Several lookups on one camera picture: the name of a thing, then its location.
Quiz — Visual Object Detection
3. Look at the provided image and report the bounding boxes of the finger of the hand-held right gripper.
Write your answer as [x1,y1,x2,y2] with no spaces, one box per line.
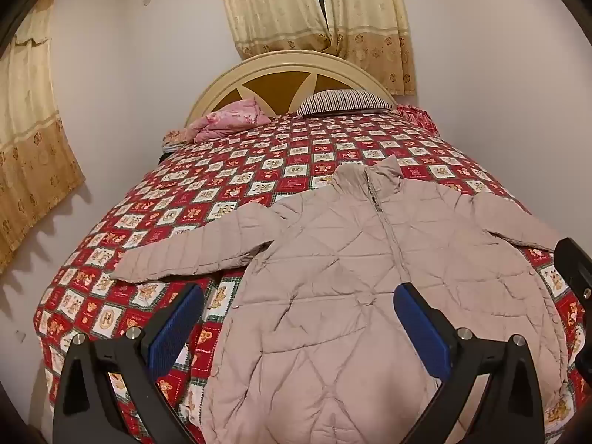
[554,238,592,302]

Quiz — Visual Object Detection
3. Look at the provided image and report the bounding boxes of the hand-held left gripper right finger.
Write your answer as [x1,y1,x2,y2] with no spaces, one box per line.
[393,282,546,444]

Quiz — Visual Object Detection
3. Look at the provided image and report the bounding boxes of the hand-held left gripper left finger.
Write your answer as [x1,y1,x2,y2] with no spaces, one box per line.
[52,282,206,444]

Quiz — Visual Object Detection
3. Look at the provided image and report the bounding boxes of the beige quilted puffer jacket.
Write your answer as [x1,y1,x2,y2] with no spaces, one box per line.
[110,156,571,444]

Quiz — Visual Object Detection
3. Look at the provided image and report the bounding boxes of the red checked printed bedspread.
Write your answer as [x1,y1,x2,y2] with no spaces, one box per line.
[34,110,592,444]

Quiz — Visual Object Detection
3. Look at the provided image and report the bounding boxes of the red patterned cloth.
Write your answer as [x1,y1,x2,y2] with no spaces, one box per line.
[395,104,438,135]

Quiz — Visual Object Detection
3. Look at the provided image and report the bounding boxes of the pink blanket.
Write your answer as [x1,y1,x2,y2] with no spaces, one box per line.
[163,98,271,145]

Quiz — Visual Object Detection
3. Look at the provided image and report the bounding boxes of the beige patterned side curtain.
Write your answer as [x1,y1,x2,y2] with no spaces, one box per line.
[0,0,86,273]

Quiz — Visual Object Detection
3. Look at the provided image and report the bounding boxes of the striped pillow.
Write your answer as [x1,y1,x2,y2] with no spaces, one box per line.
[296,90,394,117]

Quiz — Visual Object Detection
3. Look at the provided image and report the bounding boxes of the cream wooden headboard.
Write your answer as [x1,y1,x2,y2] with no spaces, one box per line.
[184,50,398,127]

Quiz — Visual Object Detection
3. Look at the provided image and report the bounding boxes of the beige patterned window curtain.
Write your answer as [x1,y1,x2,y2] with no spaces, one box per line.
[215,0,345,61]
[319,0,416,96]

